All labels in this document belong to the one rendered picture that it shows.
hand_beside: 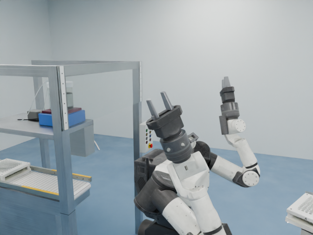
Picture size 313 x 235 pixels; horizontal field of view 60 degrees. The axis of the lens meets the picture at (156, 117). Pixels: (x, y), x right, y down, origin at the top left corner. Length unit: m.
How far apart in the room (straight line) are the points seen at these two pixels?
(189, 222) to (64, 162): 0.85
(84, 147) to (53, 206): 0.41
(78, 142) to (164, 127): 1.11
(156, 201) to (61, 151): 0.72
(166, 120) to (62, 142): 0.86
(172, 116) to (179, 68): 4.27
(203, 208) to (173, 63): 4.34
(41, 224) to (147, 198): 1.16
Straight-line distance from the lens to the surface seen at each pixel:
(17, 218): 2.25
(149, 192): 1.06
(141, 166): 1.25
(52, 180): 2.09
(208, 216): 0.91
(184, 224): 1.00
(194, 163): 0.87
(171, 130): 0.82
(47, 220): 2.04
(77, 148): 1.88
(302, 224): 1.58
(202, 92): 5.00
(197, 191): 0.89
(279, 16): 4.90
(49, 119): 1.76
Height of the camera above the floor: 1.70
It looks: 13 degrees down
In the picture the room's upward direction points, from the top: straight up
